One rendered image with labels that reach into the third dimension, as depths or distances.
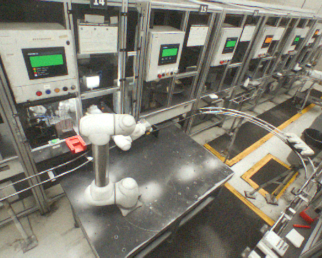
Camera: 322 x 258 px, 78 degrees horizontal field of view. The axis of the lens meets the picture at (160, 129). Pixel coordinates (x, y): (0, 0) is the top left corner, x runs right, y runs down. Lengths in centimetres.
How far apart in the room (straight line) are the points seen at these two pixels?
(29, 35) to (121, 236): 145
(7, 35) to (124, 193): 121
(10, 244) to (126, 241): 130
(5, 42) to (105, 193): 111
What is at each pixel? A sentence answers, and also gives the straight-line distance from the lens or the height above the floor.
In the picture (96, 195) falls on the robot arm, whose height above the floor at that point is 92.
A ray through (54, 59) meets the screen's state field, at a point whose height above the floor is 165.
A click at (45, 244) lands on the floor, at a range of 248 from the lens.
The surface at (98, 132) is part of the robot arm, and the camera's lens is 118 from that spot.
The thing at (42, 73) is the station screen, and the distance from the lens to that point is 159.
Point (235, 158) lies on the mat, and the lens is 356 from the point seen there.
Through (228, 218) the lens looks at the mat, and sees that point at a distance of 277.
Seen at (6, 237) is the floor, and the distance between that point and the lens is 264.
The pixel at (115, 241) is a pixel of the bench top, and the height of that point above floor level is 68.
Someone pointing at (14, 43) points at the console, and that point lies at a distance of 154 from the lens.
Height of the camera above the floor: 219
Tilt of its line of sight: 37 degrees down
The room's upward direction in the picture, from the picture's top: 11 degrees clockwise
